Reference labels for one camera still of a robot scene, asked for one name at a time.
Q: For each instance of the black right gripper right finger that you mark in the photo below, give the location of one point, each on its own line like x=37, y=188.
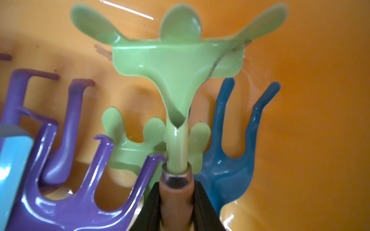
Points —
x=204, y=215

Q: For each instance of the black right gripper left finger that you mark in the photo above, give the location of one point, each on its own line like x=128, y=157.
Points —
x=150, y=216

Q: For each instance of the yellow plastic storage tray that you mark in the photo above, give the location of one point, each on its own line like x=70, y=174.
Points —
x=312, y=163

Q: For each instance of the green three-prong rake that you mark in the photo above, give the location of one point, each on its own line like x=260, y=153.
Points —
x=178, y=63

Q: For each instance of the teal cultivator yellow handle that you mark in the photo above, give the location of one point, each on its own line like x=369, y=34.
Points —
x=223, y=178

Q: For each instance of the purple cultivator pink handle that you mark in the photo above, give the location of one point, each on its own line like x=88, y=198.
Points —
x=79, y=212

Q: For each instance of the light blue rake wooden handle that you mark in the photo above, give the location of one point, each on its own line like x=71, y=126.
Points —
x=16, y=145

